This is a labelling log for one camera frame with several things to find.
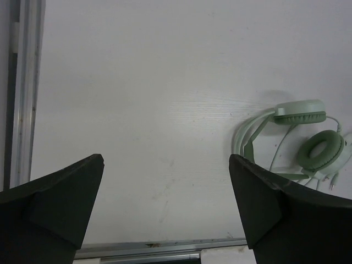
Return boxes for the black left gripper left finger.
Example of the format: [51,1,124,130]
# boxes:
[1,154,104,263]

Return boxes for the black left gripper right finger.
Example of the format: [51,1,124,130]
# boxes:
[229,155,351,263]

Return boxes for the aluminium table edge rail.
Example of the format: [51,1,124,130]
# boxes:
[2,0,46,190]

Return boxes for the light green headphones with cable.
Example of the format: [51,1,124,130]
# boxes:
[231,100,351,190]

